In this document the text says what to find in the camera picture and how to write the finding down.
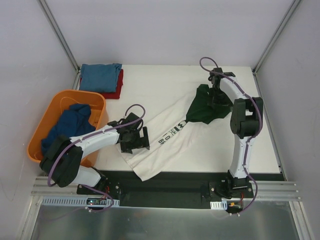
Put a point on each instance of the folded red t-shirt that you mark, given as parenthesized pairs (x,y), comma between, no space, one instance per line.
(117,93)

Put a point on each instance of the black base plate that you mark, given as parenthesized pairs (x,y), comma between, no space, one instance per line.
(179,190)

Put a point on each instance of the right white cable duct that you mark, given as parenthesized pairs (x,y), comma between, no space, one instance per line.
(219,205)

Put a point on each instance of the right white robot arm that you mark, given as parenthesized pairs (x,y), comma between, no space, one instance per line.
(246,123)

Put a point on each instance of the white and green t-shirt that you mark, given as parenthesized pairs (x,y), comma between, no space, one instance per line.
(172,132)

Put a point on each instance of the left aluminium frame post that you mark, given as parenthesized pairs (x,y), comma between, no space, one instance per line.
(58,33)

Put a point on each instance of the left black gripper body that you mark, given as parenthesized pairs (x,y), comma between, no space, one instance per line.
(137,144)

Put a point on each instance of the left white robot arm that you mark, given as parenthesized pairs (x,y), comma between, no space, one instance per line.
(62,161)

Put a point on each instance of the orange plastic basket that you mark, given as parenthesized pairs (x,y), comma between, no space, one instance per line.
(60,102)

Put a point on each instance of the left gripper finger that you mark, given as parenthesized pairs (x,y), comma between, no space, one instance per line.
(145,143)
(128,147)

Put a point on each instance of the white cable duct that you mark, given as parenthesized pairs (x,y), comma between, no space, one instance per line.
(66,201)
(219,205)

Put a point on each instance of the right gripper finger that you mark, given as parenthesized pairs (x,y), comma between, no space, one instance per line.
(211,99)
(223,99)

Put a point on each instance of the dark blue t-shirt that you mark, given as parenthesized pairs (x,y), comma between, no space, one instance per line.
(73,122)

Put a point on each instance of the aluminium frame post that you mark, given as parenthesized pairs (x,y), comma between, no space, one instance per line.
(294,5)
(58,33)

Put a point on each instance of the right aluminium frame post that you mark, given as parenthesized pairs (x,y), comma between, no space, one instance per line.
(294,5)

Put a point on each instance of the aluminium front rail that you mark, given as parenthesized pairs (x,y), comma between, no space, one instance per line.
(268,187)

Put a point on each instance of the folded light blue t-shirt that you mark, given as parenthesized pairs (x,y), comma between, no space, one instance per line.
(99,78)

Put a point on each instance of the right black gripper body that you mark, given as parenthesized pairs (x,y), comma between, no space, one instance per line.
(215,100)

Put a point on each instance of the left white cable duct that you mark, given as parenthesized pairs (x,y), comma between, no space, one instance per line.
(66,201)

